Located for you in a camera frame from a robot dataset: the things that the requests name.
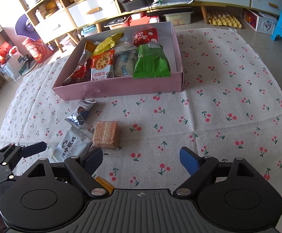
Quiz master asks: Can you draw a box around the gold bar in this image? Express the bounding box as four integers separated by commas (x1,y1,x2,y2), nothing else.
95,176,114,194

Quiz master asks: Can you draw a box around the white snack bag black text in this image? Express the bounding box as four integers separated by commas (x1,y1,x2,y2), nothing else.
52,126,93,162

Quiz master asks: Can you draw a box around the clear cracker pack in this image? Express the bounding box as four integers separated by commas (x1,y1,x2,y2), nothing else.
93,121,121,149

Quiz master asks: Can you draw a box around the orange biscuit packet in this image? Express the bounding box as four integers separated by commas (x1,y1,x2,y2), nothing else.
91,50,115,81

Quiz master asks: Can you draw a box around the yellow snack bag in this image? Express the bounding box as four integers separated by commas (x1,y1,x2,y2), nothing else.
92,33,124,56

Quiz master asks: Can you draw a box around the blue white small snack packet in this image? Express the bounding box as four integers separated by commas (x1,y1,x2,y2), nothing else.
65,100,96,129

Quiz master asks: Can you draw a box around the cherry print cloth mat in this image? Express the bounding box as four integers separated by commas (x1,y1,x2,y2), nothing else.
0,27,282,232

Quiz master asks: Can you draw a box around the red crumpled snack packet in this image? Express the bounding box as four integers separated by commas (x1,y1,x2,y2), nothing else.
62,64,91,86

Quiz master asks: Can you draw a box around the white blue bread packet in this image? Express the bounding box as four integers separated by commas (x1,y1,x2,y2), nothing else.
114,50,138,77

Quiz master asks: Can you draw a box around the green snack bag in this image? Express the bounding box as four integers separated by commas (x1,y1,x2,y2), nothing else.
133,42,171,78

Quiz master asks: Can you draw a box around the orange white long packet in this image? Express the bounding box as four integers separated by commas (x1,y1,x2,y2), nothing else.
78,41,96,66

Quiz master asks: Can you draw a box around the clear bag white pastry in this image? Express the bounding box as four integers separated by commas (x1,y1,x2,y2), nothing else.
113,42,137,56

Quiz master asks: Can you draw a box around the pink cardboard box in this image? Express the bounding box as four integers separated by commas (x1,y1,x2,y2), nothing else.
52,22,184,100

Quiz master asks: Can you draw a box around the clear plastic storage bin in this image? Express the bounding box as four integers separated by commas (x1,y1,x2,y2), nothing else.
164,12,192,25

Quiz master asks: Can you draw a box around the yellow egg tray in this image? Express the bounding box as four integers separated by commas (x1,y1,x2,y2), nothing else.
207,10,242,29

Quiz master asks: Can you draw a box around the purple fan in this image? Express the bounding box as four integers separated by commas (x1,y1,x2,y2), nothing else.
14,14,40,41

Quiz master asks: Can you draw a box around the white printed box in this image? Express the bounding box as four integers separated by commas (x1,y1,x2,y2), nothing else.
242,8,278,35

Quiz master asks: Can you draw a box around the red storage box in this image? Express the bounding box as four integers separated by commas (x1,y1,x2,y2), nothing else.
129,12,160,26

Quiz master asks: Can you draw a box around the wooden shelf unit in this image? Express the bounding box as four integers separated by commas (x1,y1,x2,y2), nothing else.
19,0,79,50

